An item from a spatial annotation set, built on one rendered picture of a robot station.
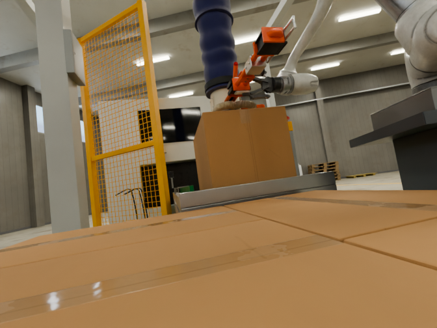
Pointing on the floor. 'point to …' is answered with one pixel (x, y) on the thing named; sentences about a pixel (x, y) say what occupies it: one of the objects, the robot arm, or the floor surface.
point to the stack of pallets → (326, 168)
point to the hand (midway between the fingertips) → (240, 86)
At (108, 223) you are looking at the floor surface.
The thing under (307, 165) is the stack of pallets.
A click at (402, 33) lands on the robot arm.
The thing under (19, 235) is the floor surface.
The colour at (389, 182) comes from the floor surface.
